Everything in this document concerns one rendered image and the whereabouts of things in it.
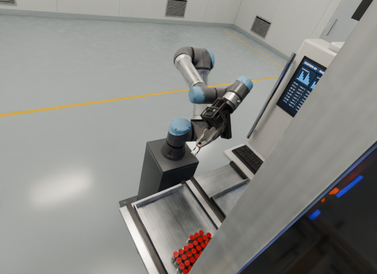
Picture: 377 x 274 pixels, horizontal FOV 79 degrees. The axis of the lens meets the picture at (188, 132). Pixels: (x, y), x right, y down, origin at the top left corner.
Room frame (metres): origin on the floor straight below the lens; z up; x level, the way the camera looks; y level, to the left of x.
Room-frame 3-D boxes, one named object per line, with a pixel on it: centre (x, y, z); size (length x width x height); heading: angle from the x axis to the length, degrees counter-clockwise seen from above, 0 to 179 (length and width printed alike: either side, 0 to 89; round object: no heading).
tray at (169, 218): (0.49, -0.09, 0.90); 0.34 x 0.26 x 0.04; 45
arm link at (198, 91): (1.08, 0.09, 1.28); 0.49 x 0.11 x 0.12; 29
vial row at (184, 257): (0.41, -0.16, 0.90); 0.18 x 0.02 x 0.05; 135
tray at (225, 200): (0.65, -0.41, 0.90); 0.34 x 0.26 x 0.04; 45
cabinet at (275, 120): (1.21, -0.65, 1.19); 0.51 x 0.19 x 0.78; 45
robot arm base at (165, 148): (1.01, 0.06, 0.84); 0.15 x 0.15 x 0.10
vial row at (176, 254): (0.43, -0.15, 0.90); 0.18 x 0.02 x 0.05; 135
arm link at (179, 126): (1.01, 0.05, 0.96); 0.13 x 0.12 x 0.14; 119
